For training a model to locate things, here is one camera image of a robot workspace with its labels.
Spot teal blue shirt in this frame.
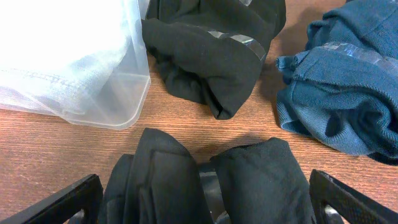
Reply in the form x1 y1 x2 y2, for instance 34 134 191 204
276 0 397 166

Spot dark green-black folded garment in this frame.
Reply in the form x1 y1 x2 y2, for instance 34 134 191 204
98 128 315 223

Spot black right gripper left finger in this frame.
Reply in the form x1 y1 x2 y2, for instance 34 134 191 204
1 174 103 224

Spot clear plastic storage bin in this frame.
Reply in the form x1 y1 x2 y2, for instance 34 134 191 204
1 0 150 129

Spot black garment with tape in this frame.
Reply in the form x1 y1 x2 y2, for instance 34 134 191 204
142 0 286 119

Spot light blue folded jeans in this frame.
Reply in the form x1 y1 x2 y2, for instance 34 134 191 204
1 38 129 114

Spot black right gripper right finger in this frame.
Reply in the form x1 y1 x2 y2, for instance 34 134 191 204
309 169 397 224

